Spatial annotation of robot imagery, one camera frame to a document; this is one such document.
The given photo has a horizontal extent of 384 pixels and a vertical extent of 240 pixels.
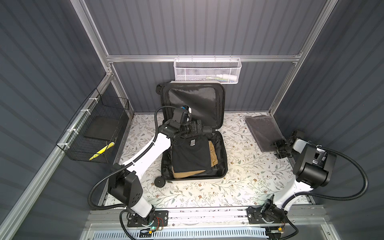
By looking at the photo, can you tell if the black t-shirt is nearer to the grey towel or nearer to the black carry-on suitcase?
the black carry-on suitcase

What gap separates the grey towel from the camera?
103cm

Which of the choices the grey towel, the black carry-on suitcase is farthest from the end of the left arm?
the grey towel

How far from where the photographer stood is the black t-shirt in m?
0.87

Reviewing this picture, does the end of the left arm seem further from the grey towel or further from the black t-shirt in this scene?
the grey towel

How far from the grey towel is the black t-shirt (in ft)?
1.22
